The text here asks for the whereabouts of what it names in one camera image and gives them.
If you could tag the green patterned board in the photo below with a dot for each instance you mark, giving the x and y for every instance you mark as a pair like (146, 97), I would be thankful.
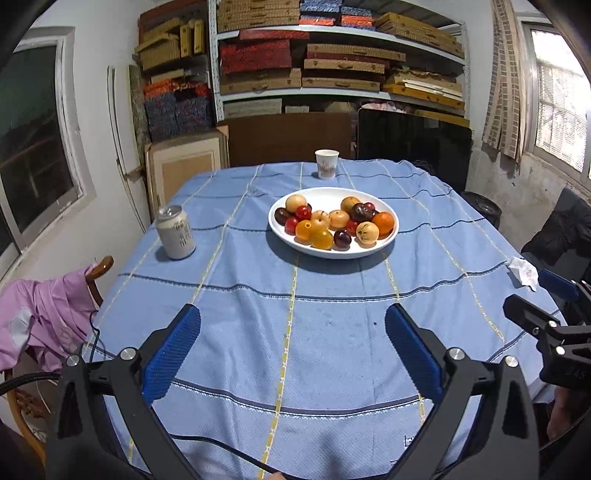
(138, 115)

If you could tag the white drink can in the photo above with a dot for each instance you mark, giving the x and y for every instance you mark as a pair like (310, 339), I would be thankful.
(175, 235)

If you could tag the bright window with grille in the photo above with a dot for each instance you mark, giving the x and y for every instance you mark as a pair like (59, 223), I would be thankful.
(558, 92)

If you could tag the glossy dark purple water chestnut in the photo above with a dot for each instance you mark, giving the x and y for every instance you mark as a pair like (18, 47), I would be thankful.
(342, 238)

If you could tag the white plate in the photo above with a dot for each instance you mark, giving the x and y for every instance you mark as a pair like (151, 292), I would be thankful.
(323, 253)

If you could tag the stack of yellow wooden boxes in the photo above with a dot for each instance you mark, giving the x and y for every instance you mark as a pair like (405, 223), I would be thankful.
(425, 90)

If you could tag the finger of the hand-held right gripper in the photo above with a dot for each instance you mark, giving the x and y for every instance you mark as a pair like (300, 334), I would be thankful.
(558, 285)
(526, 314)

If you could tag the pile of yellow woven boxes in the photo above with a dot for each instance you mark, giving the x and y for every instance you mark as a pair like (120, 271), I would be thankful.
(159, 53)

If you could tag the tan longan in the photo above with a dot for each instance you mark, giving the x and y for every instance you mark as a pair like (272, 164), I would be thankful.
(351, 203)

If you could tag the crumpled white tissue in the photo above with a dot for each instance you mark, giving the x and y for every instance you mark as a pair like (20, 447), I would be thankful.
(524, 272)

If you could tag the flat blue patterned box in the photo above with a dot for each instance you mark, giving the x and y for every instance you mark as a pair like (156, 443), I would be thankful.
(357, 11)
(321, 5)

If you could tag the white paper cup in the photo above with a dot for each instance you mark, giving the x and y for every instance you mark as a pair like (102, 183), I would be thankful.
(327, 164)

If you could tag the yellow orange tangerine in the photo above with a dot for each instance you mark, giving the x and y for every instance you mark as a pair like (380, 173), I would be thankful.
(305, 231)
(322, 239)

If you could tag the large blue patterned box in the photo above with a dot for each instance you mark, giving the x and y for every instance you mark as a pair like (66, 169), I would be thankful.
(175, 115)

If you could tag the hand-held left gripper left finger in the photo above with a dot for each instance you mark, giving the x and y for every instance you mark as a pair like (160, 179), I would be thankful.
(173, 350)

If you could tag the speckled cream pepino melon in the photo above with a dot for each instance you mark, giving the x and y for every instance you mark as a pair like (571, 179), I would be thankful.
(367, 233)

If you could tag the pink garment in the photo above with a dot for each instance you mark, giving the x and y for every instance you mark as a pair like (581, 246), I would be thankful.
(46, 314)

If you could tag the grey woven box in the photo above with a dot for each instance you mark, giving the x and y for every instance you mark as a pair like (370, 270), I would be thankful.
(251, 108)

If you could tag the white leaning board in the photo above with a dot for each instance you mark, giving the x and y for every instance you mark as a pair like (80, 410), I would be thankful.
(121, 147)

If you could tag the striped cream pepino melon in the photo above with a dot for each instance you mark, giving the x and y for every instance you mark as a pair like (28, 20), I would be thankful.
(319, 218)

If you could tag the black round stool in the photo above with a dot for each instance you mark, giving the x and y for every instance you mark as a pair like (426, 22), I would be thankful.
(482, 205)

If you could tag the brick patterned curtain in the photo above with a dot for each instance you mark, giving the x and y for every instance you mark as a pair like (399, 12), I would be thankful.
(503, 92)

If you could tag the stack of tan woven boxes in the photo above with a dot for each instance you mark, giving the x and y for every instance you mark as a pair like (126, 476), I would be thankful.
(341, 67)

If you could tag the pale orange persimmon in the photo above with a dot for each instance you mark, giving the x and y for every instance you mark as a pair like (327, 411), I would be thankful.
(338, 218)

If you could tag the brown cardboard board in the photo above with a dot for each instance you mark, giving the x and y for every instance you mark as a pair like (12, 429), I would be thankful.
(286, 138)

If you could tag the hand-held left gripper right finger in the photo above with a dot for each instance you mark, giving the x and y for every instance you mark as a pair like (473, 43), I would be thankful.
(413, 350)

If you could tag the large red patterned box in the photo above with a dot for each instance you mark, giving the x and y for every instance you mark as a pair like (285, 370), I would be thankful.
(254, 55)

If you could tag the white metal shelf rack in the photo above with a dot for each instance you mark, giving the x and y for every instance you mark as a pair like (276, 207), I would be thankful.
(213, 69)

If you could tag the large black screen panel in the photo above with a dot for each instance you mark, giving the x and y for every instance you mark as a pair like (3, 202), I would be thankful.
(415, 138)

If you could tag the dark glass window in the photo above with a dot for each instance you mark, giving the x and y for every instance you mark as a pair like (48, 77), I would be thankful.
(32, 138)

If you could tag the pink cloth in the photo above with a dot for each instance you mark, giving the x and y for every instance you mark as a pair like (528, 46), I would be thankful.
(390, 107)

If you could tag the dark grey chair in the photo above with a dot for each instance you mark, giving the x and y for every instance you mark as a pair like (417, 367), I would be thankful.
(570, 203)

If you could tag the large dark brown water chestnut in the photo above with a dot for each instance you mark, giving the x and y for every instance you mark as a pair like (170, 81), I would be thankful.
(362, 213)

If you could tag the beige framed panel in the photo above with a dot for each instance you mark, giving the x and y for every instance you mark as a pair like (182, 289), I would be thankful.
(184, 166)

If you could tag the orange mandarin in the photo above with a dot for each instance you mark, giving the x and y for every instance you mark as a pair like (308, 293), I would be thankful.
(383, 222)

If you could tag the wooden chair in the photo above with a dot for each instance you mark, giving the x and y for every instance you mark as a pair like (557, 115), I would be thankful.
(104, 265)

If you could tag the flat orange red patterned box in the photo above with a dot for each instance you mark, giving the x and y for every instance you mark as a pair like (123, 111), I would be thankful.
(319, 20)
(356, 21)

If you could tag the black jacket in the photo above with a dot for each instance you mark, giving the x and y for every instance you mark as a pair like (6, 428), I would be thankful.
(554, 240)

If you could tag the blue checked tablecloth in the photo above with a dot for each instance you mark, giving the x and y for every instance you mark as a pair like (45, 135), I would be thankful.
(323, 346)

